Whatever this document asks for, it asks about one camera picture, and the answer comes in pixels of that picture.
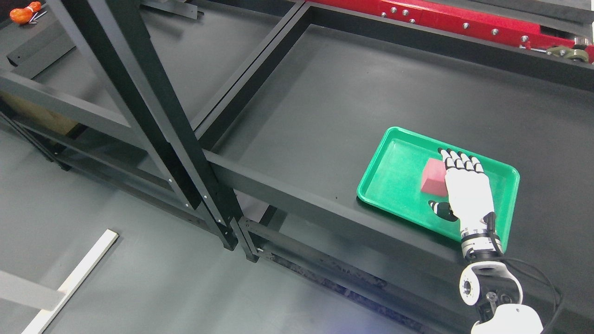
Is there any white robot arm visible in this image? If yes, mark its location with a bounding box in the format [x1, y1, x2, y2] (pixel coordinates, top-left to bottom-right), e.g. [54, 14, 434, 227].
[458, 251, 544, 334]

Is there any green plastic tray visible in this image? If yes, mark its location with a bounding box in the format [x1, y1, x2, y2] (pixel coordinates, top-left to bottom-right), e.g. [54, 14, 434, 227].
[357, 127, 520, 251]

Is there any orange handled tool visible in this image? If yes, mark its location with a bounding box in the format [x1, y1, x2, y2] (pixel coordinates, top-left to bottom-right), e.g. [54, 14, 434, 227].
[9, 1, 47, 26]

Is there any pink foam block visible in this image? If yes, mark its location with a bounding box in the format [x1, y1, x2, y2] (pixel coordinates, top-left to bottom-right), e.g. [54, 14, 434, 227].
[420, 158, 448, 197]

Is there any black metal shelf rack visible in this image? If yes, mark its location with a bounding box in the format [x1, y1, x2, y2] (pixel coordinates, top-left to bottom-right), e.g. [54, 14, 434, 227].
[49, 0, 593, 334]

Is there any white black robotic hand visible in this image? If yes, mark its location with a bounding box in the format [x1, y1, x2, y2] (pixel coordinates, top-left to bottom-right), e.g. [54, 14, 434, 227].
[428, 148, 502, 260]

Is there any red metal beam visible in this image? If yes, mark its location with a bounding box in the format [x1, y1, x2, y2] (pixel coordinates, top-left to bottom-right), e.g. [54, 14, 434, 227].
[318, 0, 594, 64]

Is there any white desk with T-leg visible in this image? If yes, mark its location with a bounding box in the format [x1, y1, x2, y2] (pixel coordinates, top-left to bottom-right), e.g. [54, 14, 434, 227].
[0, 230, 119, 334]

